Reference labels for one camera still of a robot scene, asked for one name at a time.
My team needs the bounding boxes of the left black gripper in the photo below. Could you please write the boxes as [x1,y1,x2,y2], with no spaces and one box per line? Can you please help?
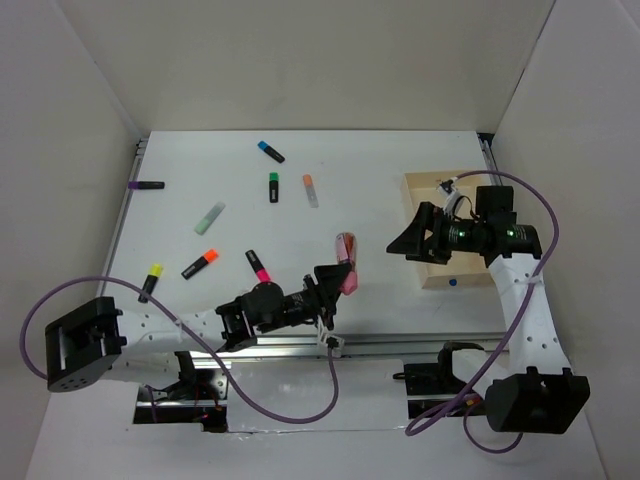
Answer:
[257,260,350,333]

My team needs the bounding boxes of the blue cap black highlighter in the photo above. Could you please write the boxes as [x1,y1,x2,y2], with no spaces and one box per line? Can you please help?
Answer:
[257,141,285,163]

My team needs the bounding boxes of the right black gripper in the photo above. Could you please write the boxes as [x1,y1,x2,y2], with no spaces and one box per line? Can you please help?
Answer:
[386,200,485,265]

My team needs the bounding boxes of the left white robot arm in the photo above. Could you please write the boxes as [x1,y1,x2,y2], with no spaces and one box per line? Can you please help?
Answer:
[45,263,351,399]

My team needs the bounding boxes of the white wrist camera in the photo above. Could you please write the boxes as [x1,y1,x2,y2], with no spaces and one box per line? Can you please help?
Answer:
[316,323,345,358]
[436,177,463,217]

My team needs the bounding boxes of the pastel green highlighter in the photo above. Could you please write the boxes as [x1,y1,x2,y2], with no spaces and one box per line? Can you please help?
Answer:
[194,202,226,235]

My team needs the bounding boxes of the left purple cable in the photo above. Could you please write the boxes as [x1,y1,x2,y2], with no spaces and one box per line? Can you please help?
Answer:
[20,277,339,425]

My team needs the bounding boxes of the purple cap black highlighter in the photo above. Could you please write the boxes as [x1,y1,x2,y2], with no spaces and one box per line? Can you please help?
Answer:
[127,181,165,190]

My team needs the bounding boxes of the yellow cap black highlighter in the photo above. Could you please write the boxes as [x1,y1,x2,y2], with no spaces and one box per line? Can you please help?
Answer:
[138,264,164,304]

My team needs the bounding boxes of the pink cap black highlighter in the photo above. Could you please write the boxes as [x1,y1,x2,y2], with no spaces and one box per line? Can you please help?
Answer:
[245,250,271,283]

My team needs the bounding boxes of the green cap black highlighter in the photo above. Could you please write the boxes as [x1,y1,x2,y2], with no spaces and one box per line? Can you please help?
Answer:
[268,172,279,204]

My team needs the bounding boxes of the orange cap black highlighter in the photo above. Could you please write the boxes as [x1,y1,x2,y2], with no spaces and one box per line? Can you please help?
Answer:
[181,249,219,280]

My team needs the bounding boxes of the white front cover plate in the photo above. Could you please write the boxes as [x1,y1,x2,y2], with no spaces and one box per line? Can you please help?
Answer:
[227,359,408,433]

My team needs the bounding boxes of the pastel orange cap highlighter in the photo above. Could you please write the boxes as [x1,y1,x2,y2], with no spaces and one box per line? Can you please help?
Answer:
[302,174,319,208]

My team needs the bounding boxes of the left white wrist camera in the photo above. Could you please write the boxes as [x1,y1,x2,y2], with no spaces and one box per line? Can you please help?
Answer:
[316,323,345,358]

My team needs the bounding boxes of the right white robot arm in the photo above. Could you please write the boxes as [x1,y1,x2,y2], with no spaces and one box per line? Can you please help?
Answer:
[387,186,590,434]

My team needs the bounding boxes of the wooden compartment tray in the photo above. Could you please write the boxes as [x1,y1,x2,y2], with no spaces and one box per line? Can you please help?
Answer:
[402,169,496,291]

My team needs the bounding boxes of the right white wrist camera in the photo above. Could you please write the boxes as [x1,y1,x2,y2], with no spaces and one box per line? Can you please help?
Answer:
[436,177,463,217]

